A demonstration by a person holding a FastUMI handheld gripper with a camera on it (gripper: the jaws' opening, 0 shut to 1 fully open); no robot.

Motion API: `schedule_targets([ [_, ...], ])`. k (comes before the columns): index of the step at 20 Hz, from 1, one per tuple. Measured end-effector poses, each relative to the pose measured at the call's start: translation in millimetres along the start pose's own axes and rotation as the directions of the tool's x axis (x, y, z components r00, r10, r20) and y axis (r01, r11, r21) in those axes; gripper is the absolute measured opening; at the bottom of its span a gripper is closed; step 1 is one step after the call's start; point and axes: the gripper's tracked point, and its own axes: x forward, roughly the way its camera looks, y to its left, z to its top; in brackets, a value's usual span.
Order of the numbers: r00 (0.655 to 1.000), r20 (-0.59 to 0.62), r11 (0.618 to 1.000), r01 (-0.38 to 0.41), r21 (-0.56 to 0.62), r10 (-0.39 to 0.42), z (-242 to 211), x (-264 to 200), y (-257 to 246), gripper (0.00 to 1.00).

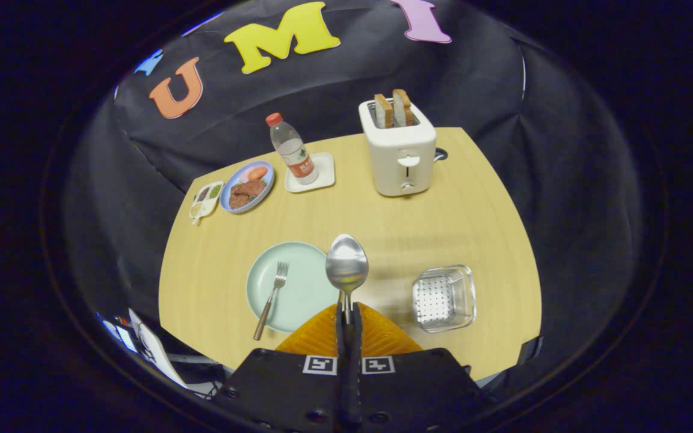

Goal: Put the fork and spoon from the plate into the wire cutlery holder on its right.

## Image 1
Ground toasted bread slice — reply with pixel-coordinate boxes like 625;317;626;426
374;94;394;129
392;89;414;126

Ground light green plate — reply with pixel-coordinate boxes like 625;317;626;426
245;242;341;334

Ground blue plate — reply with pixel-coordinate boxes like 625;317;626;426
220;161;276;214

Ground white square coaster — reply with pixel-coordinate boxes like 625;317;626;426
285;152;336;194

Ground metal spoon with wooden handle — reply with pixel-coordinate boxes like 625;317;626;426
325;234;369;325

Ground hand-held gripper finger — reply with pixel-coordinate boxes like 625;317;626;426
350;302;491;433
211;302;350;433

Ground clear cutlery drainer basket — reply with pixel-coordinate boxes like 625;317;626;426
411;265;477;334

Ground white papers and cables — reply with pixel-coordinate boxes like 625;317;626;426
97;308;227;398

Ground white toaster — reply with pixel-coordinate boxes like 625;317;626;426
359;97;437;197

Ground metal fork with wooden handle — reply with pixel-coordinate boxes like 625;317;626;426
253;262;289;342

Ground white divided condiment dish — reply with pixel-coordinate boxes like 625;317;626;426
188;181;225;226

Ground brown meat slices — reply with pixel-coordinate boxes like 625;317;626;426
229;179;268;210

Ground clear bottle with red cap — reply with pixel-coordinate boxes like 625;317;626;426
265;112;319;185

